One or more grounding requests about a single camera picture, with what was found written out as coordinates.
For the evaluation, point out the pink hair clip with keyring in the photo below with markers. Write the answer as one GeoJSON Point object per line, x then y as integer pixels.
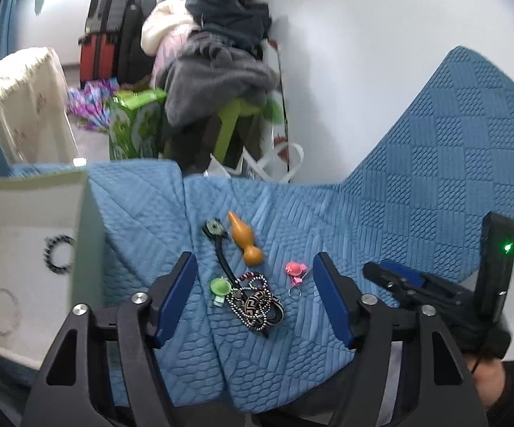
{"type": "Point", "coordinates": [293, 269]}

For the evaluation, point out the blue quilted sofa cover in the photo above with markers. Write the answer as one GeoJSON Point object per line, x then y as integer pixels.
{"type": "Point", "coordinates": [328, 213]}

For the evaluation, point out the cream embroidered cloth cover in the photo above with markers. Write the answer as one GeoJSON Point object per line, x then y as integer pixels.
{"type": "Point", "coordinates": [21, 98]}

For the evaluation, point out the white cardboard box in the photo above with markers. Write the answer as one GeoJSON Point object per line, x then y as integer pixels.
{"type": "Point", "coordinates": [16, 231]}

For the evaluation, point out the pink garment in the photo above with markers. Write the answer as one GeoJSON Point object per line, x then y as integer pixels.
{"type": "Point", "coordinates": [168, 53]}

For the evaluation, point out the cream jacket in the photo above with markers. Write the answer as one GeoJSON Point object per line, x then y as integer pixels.
{"type": "Point", "coordinates": [168, 22]}

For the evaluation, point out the dark navy garment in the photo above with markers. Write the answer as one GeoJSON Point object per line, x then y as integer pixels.
{"type": "Point", "coordinates": [226, 18]}

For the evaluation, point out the green printed carton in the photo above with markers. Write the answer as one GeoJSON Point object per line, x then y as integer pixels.
{"type": "Point", "coordinates": [128, 129]}

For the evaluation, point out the person's right hand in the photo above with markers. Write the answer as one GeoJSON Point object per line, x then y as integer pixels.
{"type": "Point", "coordinates": [486, 380]}

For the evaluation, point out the teal curtain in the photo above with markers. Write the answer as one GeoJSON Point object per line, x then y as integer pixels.
{"type": "Point", "coordinates": [5, 18]}

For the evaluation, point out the colourful crumpled fabric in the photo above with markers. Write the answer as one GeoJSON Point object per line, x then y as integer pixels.
{"type": "Point", "coordinates": [90, 102]}

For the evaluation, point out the black patterned hair band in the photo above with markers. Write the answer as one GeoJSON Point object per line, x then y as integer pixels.
{"type": "Point", "coordinates": [257, 302]}

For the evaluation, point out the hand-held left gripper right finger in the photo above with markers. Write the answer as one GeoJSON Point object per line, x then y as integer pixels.
{"type": "Point", "coordinates": [332, 302]}

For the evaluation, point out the red and black suitcase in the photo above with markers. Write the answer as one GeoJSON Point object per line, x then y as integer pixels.
{"type": "Point", "coordinates": [101, 53]}

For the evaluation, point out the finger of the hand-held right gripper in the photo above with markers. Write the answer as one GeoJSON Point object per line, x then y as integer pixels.
{"type": "Point", "coordinates": [386, 280]}
{"type": "Point", "coordinates": [410, 273]}

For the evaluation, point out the green straw hat hair clip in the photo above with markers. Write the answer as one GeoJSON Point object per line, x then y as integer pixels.
{"type": "Point", "coordinates": [219, 285]}

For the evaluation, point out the black headband with flower ornament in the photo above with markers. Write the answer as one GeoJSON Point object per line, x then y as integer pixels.
{"type": "Point", "coordinates": [214, 227]}

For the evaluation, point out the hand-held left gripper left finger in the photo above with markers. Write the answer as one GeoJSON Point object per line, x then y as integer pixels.
{"type": "Point", "coordinates": [177, 302]}

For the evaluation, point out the green plastic stool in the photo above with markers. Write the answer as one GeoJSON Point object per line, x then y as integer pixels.
{"type": "Point", "coordinates": [230, 120]}

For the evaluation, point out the grey fleece garment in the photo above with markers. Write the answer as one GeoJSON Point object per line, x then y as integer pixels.
{"type": "Point", "coordinates": [212, 80]}

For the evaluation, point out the white flowered tote bag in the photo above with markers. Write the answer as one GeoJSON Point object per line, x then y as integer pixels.
{"type": "Point", "coordinates": [266, 162]}

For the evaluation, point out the wooden gourd pendant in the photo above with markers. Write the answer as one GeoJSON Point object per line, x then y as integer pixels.
{"type": "Point", "coordinates": [243, 235]}

